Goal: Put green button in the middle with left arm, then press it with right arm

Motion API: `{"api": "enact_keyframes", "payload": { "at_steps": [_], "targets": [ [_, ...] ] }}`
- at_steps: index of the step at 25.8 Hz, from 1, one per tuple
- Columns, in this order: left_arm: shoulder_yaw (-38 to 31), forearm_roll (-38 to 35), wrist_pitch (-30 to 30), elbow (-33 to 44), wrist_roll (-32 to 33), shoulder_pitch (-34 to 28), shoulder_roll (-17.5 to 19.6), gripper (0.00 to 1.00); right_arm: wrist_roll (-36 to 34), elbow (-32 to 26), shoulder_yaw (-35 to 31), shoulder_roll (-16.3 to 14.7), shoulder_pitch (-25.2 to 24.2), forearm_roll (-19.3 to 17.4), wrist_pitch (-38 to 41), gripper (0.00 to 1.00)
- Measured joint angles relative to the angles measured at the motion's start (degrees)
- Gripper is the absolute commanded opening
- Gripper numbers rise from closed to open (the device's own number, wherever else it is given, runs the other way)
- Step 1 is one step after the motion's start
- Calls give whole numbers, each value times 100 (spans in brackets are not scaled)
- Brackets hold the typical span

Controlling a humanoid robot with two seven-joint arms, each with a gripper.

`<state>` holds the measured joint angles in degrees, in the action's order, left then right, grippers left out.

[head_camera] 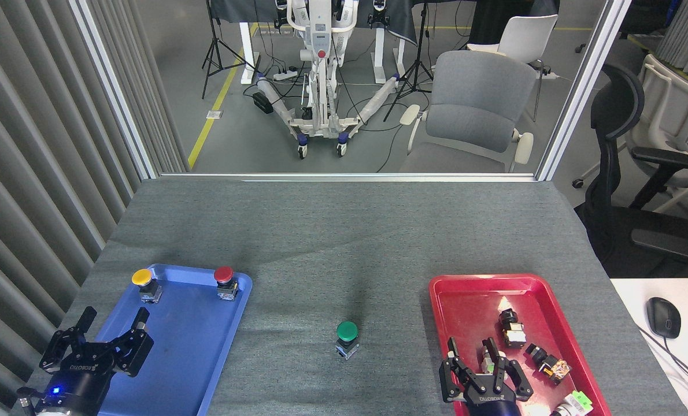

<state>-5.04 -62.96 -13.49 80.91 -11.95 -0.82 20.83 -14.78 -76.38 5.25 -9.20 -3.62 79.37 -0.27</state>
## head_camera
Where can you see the white wheeled stand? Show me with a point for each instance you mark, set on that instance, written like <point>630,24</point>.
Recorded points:
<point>320,34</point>

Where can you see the black mesh office chair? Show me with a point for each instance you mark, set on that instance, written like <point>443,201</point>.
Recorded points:
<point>616,219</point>

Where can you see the grey padded office chair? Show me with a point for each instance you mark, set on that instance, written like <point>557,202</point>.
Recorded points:
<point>477,110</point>

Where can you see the green push button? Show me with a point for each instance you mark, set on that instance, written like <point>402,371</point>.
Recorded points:
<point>347,330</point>

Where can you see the black tripod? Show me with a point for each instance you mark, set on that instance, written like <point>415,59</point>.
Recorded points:
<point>211,46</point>
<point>417,63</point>

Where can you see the aluminium frame post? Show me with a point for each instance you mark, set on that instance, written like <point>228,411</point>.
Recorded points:
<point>581,92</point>
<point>115,92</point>

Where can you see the red plastic tray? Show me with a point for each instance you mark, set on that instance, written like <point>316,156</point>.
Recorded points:
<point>465,323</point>

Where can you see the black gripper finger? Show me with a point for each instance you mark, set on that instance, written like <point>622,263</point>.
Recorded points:
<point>55,346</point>
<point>520,378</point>
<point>449,381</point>
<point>136,346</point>

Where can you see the red push button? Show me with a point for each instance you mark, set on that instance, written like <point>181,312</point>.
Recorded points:
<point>224,274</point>

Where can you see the black computer mouse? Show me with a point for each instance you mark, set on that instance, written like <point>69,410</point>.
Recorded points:
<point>663,318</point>

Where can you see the blue plastic tray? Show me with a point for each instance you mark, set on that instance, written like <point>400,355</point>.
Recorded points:
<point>193,346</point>

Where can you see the white desk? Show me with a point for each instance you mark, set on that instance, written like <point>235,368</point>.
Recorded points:
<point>633,294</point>

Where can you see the black power adapter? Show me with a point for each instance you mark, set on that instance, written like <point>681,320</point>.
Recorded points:
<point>262,103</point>

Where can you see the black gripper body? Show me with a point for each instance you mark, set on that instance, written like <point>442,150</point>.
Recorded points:
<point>81,375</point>
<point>491,401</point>

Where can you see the white plastic chair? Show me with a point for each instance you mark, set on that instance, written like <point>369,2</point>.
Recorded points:
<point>529,37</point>

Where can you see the white power strip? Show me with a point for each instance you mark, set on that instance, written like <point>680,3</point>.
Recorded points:
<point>285,74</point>

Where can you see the black knob switch silver base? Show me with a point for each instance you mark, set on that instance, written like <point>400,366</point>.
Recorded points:
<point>514,335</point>

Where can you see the black knob switch amber base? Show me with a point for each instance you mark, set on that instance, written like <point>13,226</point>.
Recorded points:
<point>552,367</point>

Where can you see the silver switch green base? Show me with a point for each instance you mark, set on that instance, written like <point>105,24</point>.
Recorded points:
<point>487,363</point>
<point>578,401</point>

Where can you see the yellow push button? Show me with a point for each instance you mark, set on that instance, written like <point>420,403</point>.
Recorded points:
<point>141,277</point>

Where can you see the aluminium frame crossbar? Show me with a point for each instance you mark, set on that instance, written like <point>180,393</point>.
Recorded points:
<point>350,177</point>

